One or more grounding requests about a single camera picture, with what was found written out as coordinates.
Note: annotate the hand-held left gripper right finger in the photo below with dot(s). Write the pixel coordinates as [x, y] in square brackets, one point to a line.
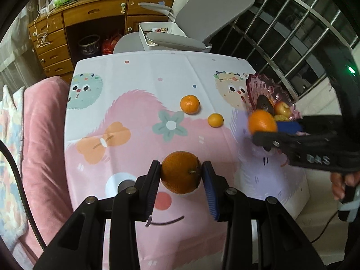
[209, 191]

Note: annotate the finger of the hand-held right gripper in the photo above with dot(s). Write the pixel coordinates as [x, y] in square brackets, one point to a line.
[272, 140]
[289, 127]

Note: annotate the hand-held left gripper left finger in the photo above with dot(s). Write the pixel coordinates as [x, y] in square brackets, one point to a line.
[153, 180]

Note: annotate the red yellow apple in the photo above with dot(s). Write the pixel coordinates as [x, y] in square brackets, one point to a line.
[281, 109]

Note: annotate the bright orange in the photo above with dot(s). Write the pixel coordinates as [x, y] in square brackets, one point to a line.
[261, 122]

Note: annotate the dark orange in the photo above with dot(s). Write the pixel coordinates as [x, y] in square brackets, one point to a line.
[180, 173]

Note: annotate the blackened overripe banana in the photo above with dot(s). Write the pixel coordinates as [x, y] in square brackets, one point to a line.
[265, 105]

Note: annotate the purple glass plate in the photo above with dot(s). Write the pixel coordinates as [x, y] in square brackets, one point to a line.
[258, 85]

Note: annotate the person's right hand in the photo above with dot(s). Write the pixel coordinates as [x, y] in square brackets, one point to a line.
[339, 185]

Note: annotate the small orange tangerine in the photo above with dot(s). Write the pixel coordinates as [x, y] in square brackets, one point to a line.
[215, 120]

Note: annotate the printed cartoon tablecloth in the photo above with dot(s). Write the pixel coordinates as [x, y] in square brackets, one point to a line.
[135, 84]

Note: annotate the metal window grille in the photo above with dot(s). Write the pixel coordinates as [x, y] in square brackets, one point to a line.
[303, 25]

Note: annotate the red plastic bag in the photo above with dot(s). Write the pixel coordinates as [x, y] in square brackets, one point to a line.
[111, 45]

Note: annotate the grey office chair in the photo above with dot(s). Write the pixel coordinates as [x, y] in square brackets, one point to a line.
[208, 8]

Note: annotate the pastel patterned blanket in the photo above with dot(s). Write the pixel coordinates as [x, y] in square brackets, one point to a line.
[9, 146]

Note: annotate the black waste bin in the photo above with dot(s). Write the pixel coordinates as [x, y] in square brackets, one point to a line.
[89, 45]

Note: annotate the white plastic tray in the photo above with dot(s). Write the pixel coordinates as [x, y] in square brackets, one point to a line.
[171, 28]

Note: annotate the wooden desk with drawers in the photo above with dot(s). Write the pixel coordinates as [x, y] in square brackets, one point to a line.
[84, 14]

